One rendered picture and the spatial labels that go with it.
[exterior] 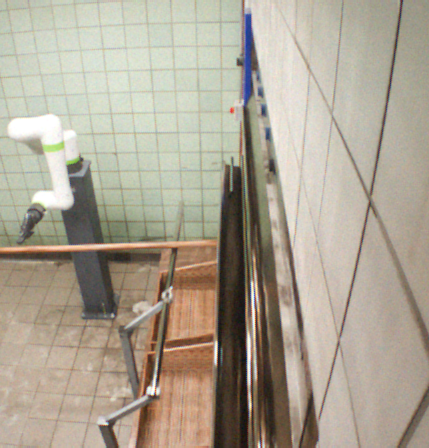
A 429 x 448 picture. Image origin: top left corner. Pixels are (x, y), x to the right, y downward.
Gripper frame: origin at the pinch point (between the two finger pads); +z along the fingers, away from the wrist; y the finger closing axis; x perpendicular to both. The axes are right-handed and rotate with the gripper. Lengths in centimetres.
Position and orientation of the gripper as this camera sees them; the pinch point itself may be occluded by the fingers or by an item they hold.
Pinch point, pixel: (21, 238)
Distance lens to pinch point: 248.2
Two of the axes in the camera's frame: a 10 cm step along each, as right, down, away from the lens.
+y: 0.2, 8.1, 5.8
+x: -10.0, 0.0, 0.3
